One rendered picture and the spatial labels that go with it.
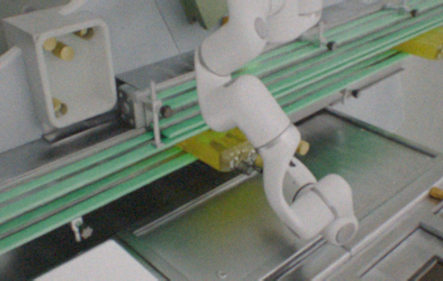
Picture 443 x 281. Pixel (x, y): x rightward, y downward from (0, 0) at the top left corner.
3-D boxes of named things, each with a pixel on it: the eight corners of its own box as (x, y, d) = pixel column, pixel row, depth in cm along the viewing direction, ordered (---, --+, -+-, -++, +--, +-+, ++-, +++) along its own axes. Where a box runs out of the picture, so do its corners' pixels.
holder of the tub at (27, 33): (39, 136, 130) (55, 149, 125) (16, 26, 116) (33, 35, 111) (101, 114, 140) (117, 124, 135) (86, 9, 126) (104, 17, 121)
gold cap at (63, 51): (49, 44, 120) (58, 48, 117) (63, 39, 122) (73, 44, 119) (52, 58, 122) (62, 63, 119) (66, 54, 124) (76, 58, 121)
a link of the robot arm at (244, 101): (315, 93, 106) (265, 115, 117) (251, 4, 102) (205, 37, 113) (276, 140, 96) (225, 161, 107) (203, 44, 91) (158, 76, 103)
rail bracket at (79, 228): (53, 227, 127) (83, 256, 118) (48, 204, 123) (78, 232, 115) (69, 220, 129) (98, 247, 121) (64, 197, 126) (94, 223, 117)
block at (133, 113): (119, 121, 136) (134, 130, 132) (114, 87, 131) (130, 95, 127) (130, 116, 138) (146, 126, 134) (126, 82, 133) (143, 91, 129)
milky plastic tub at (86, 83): (35, 119, 127) (53, 131, 121) (16, 26, 115) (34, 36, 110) (99, 96, 137) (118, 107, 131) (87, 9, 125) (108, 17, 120)
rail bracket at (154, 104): (135, 136, 133) (166, 156, 125) (129, 74, 124) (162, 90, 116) (145, 133, 134) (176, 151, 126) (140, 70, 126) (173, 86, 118)
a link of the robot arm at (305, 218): (281, 118, 106) (341, 198, 111) (231, 160, 105) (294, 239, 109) (296, 121, 98) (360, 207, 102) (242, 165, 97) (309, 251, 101)
